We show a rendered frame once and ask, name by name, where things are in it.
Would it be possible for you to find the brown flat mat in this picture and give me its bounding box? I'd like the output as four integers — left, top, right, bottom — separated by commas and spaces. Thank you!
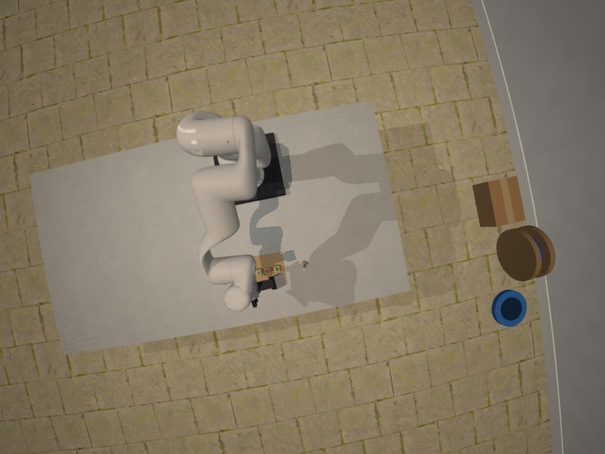
254, 252, 287, 283

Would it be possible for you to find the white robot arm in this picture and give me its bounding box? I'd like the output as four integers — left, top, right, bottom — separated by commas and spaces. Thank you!
176, 111, 286, 312

